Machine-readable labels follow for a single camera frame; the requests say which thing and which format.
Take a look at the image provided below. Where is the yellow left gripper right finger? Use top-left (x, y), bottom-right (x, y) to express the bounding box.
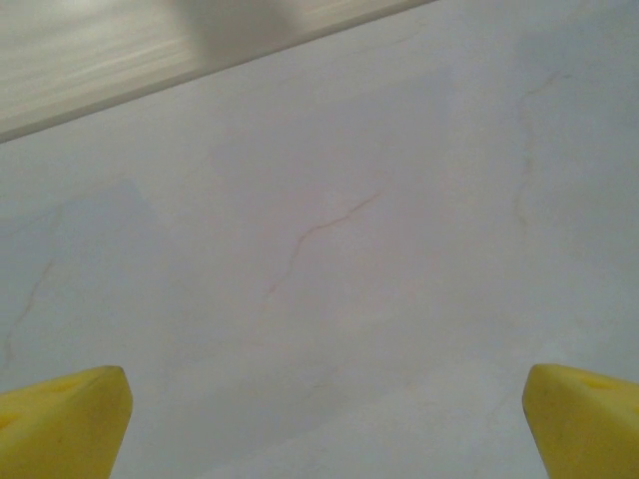
top-left (521, 362), bottom-right (639, 479)

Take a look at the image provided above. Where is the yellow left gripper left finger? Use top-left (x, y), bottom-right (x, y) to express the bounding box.
top-left (0, 365), bottom-right (134, 479)

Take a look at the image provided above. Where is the aluminium table edge rail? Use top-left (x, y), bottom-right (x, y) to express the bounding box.
top-left (0, 0), bottom-right (440, 146)

